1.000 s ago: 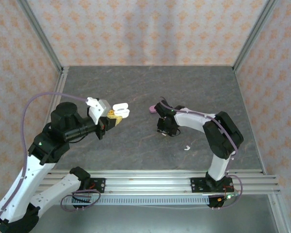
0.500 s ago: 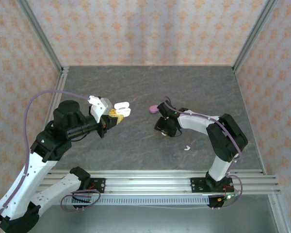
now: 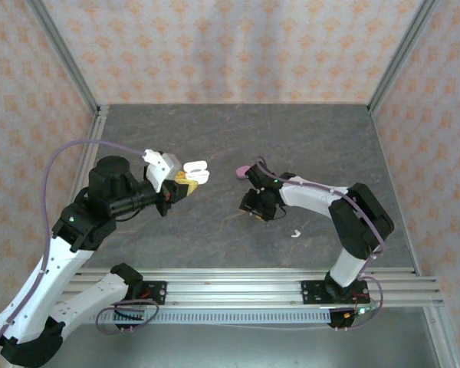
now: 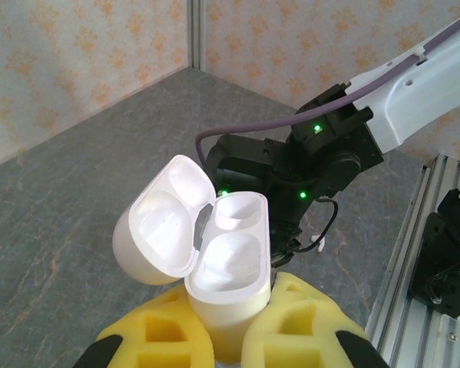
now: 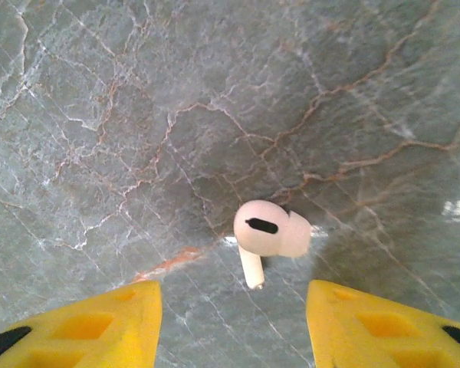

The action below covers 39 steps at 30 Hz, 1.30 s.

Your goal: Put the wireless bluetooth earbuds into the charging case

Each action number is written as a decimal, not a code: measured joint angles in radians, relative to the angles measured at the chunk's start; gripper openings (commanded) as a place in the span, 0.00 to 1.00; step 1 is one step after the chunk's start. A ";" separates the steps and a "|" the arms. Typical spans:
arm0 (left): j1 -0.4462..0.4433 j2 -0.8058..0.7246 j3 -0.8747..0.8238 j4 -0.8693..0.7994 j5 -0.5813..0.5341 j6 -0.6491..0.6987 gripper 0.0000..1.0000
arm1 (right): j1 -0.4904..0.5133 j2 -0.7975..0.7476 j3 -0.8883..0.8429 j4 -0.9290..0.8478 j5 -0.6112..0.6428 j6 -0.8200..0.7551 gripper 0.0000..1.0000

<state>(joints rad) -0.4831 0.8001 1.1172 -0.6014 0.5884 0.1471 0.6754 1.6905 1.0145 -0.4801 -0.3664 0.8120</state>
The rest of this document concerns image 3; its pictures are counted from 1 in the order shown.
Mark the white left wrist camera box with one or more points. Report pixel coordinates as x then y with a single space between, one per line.
159 172

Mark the aluminium table side rail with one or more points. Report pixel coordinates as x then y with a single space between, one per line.
92 142

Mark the grey metal lower panel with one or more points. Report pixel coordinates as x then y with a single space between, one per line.
234 349

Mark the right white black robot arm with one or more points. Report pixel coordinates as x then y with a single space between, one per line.
310 195

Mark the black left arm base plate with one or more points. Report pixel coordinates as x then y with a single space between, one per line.
159 293

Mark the pink earbud charging case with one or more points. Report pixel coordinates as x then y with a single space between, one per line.
240 173

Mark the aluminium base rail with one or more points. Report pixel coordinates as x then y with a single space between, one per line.
234 291

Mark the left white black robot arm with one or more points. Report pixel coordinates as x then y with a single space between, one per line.
34 295

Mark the white earbud charging case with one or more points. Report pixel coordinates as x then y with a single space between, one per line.
199 178

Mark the aluminium frame post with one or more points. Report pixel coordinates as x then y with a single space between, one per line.
64 53
402 53

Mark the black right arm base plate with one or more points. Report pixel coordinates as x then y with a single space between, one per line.
310 293

